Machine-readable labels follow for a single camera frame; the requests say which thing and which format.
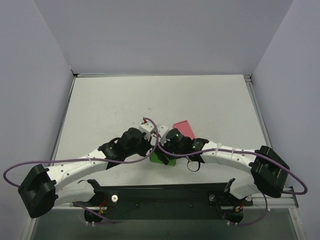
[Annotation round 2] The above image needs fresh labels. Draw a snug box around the green paper box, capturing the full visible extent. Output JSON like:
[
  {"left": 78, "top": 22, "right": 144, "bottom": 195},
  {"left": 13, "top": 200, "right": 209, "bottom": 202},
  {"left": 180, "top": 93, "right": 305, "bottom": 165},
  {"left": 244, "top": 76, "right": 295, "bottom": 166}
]
[{"left": 149, "top": 148, "right": 177, "bottom": 166}]

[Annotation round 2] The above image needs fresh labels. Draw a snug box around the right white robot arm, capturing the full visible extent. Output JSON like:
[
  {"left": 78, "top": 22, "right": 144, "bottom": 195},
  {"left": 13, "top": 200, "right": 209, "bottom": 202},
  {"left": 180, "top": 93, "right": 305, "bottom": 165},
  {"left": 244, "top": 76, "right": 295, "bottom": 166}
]
[{"left": 159, "top": 128, "right": 290, "bottom": 199}]

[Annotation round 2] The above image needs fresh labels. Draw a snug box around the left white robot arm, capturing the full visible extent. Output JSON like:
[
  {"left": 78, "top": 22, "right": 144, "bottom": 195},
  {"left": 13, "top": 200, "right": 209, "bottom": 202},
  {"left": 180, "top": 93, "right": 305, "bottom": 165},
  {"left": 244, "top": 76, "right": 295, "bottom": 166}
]
[{"left": 18, "top": 125, "right": 156, "bottom": 218}]

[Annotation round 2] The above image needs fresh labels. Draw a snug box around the pink paper box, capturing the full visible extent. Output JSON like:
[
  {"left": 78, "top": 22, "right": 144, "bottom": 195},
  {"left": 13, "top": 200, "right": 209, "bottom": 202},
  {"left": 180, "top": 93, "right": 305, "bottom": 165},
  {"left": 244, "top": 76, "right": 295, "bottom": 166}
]
[{"left": 172, "top": 120, "right": 196, "bottom": 140}]

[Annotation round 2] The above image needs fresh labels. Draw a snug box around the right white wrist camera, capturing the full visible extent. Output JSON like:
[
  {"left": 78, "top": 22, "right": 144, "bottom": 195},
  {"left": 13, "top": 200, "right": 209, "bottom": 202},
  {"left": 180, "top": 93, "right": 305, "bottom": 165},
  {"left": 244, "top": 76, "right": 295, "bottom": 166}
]
[{"left": 157, "top": 124, "right": 170, "bottom": 145}]

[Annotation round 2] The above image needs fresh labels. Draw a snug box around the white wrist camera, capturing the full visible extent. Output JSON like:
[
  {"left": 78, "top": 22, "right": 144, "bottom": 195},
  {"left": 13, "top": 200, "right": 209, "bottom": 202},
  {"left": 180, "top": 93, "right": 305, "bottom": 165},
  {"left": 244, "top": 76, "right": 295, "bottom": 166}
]
[
  {"left": 157, "top": 124, "right": 170, "bottom": 145},
  {"left": 138, "top": 117, "right": 156, "bottom": 141}
]

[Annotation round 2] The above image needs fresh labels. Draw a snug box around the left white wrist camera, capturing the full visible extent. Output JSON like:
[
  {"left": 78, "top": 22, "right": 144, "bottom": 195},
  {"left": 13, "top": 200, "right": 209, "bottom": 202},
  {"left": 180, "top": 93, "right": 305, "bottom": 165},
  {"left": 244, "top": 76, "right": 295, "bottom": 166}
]
[{"left": 138, "top": 117, "right": 156, "bottom": 141}]

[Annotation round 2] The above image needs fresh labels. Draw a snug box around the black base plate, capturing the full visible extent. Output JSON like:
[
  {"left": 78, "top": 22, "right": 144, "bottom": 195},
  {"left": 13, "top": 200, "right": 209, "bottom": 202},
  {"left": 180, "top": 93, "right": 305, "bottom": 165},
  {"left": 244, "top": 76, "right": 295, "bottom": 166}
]
[{"left": 76, "top": 180, "right": 253, "bottom": 223}]

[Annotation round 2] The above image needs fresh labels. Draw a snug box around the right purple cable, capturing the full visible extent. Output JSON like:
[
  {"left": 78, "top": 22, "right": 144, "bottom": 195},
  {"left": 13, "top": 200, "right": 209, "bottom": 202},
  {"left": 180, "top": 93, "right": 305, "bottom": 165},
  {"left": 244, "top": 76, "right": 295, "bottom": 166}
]
[{"left": 156, "top": 134, "right": 308, "bottom": 195}]

